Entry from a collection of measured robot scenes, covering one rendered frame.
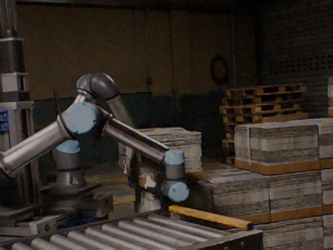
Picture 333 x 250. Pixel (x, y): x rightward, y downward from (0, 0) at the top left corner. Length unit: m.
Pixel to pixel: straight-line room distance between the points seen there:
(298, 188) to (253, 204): 0.25
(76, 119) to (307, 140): 1.19
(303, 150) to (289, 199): 0.24
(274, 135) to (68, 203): 1.04
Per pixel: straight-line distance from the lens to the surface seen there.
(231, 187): 2.53
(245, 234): 1.69
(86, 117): 2.01
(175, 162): 2.03
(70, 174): 2.67
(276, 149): 2.62
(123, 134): 2.16
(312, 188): 2.74
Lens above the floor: 1.24
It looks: 7 degrees down
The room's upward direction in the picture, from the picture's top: 4 degrees counter-clockwise
